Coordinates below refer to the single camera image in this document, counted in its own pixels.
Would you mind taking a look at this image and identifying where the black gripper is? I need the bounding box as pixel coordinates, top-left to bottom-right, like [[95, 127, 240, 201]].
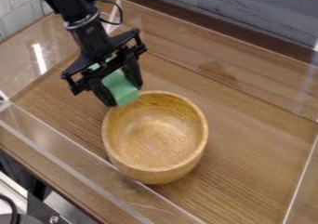
[[62, 19, 147, 107]]

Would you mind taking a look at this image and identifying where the green rectangular block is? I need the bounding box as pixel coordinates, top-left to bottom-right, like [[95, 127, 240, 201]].
[[89, 59, 141, 106]]

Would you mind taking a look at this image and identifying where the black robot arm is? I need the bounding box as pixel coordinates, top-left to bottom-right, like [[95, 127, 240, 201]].
[[46, 0, 147, 107]]

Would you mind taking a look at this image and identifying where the brown wooden bowl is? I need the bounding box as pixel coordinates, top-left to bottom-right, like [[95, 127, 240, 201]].
[[102, 90, 209, 184]]

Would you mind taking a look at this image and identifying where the clear acrylic corner bracket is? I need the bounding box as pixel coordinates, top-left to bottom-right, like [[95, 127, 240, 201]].
[[99, 0, 125, 33]]

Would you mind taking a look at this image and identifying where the clear acrylic tray wall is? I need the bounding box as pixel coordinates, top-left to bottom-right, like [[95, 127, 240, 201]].
[[0, 0, 318, 224]]

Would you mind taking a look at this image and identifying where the black metal mount plate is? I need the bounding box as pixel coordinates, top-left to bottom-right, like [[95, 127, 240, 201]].
[[26, 192, 85, 224]]

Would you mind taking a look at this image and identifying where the black cable lower left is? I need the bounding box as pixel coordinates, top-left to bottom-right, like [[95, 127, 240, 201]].
[[0, 192, 23, 224]]

